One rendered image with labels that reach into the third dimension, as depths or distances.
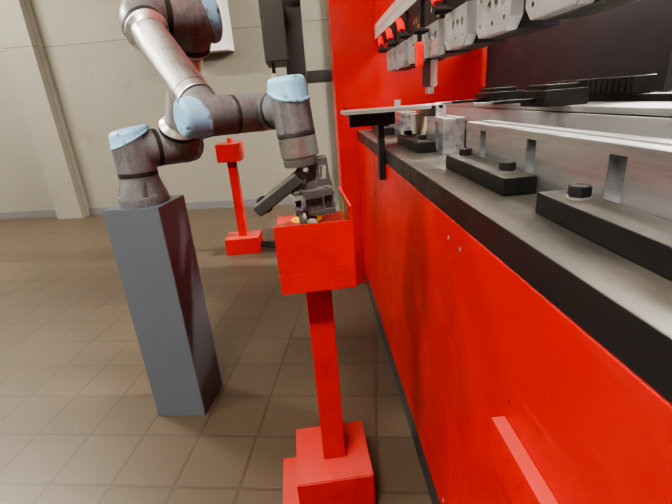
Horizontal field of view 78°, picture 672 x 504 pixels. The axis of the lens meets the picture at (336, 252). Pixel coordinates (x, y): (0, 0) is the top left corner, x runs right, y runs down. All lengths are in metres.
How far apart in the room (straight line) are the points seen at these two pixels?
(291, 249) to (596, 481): 0.61
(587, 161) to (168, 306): 1.23
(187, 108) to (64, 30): 4.53
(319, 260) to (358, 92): 1.50
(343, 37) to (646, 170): 1.86
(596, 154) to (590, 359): 0.28
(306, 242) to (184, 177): 4.06
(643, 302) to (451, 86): 2.03
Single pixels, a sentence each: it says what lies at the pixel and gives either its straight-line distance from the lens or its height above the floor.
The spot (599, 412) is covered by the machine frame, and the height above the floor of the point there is 0.77.
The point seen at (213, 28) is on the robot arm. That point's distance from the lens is 1.20.
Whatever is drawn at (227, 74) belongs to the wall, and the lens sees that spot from 4.58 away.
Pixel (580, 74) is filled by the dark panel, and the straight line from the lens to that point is 1.66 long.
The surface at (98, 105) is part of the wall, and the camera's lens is 5.19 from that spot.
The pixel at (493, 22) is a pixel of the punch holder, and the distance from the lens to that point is 0.88.
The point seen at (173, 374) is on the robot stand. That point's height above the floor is 0.18.
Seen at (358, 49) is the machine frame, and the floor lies 1.25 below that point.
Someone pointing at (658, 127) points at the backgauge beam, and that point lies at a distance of 0.95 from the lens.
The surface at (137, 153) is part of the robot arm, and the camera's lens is 1.39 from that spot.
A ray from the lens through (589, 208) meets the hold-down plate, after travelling 0.55.
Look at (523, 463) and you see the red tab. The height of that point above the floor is 0.62.
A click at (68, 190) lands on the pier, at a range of 5.41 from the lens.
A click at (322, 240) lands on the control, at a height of 0.77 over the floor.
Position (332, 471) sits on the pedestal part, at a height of 0.12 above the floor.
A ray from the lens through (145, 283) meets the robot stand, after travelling 1.47.
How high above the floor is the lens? 1.04
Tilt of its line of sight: 20 degrees down
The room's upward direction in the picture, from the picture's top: 4 degrees counter-clockwise
